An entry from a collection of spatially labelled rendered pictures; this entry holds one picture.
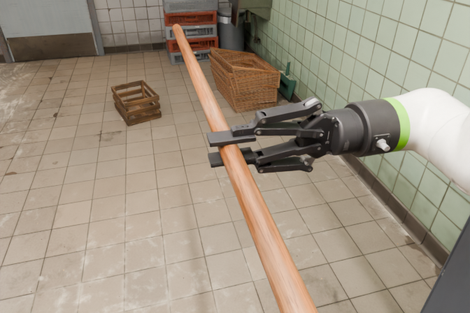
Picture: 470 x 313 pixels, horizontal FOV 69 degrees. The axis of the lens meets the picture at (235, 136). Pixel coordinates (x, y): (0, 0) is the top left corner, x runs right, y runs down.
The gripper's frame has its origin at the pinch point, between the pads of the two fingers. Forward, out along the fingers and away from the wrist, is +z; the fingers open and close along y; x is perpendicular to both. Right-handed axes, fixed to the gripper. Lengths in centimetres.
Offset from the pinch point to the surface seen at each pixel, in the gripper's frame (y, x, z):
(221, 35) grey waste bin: 90, 372, -73
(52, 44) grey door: 98, 414, 130
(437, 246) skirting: 110, 46, -116
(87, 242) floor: 117, 99, 58
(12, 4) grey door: 50, 414, 159
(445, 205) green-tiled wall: 88, 52, -118
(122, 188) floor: 117, 140, 41
